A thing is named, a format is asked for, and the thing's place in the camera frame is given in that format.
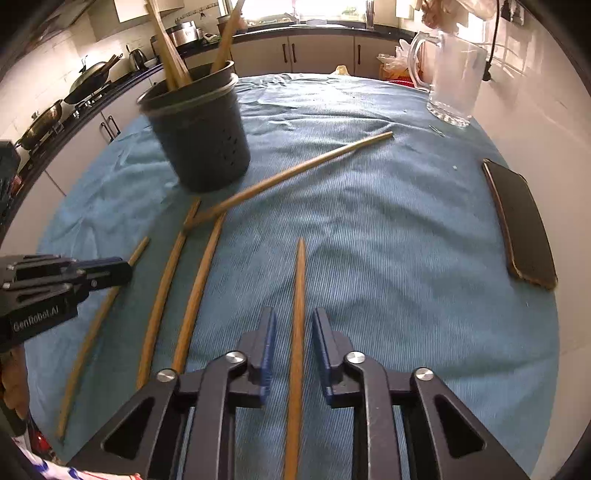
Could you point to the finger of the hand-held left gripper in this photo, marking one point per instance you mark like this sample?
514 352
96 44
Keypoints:
111 278
101 264

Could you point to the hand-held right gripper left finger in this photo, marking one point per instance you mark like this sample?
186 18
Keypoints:
269 364

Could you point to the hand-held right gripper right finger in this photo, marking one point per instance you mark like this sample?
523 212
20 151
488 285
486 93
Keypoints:
322 355

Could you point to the brown bamboo chopstick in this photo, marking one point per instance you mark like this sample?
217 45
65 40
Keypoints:
295 170
298 323
167 69
162 290
92 337
228 34
196 295
165 37

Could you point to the grey perforated chopstick holder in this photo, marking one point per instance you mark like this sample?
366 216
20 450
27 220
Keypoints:
203 138

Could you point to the person's left hand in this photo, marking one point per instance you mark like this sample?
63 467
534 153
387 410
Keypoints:
14 383

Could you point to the blue tablecloth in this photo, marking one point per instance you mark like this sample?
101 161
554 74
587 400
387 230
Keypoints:
369 254

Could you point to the person's printed white clothing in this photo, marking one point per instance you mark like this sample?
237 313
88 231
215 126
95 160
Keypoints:
46 470

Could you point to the steel frying pan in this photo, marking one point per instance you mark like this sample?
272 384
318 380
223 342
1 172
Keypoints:
41 122

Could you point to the black wok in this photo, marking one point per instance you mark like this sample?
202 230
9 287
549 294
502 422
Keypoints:
92 78

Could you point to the steel kettle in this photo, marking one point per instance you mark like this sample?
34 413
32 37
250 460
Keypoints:
137 57

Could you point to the black smartphone in brown case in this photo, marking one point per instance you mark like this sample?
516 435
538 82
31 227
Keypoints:
521 221

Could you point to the steel rice cooker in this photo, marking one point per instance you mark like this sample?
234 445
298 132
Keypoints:
184 33

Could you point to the small metal paper clip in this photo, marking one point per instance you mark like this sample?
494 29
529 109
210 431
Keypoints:
436 131

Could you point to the beige upper kitchen cabinets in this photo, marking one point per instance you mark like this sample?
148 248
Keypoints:
129 9

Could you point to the beige kitchen cabinets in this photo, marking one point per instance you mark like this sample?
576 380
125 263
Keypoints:
323 53
129 9

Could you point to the small yellow object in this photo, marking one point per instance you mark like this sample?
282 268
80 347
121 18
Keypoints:
341 70

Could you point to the beige lower kitchen cabinets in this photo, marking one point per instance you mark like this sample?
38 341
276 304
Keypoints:
323 53

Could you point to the clear plastic bag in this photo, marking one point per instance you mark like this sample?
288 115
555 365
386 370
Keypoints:
397 60

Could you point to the clear glass mug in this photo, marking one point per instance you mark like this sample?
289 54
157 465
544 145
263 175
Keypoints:
457 74

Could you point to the black kitchen countertop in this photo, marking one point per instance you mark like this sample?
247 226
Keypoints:
314 31

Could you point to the kitchen window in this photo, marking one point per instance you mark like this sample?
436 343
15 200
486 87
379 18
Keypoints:
323 7

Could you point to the hanging beige bag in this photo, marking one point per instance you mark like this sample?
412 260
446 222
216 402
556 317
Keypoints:
438 14

